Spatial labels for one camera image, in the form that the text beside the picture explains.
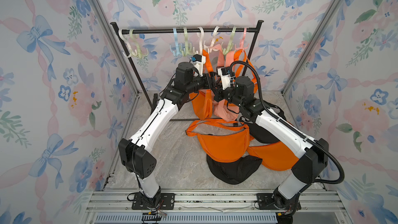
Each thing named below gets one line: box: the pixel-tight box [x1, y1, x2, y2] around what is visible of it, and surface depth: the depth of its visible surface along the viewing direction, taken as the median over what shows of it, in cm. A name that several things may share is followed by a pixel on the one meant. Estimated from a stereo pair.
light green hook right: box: [222, 25, 237, 55], surface depth 74 cm
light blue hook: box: [169, 27, 181, 58], surface depth 73 cm
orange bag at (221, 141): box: [185, 119, 254, 163], surface depth 94 cm
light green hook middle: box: [179, 26, 192, 57], surface depth 73 cm
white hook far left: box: [118, 29, 132, 58], surface depth 68 cm
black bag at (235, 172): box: [206, 154, 263, 185], surface depth 84 cm
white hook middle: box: [195, 26, 206, 55], surface depth 71 cm
